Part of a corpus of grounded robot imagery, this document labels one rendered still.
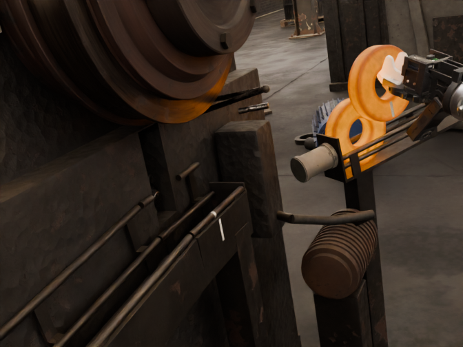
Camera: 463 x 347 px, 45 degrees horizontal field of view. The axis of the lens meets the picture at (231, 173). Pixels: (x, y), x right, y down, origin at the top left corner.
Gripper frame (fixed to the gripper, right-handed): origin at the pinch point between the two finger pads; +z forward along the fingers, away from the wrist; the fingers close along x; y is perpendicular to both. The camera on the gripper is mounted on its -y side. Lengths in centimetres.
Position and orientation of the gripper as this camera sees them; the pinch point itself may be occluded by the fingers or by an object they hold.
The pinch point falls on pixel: (381, 74)
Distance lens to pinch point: 120.1
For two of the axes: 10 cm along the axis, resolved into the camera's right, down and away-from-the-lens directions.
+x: -8.6, 2.9, -4.2
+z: -5.1, -4.4, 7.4
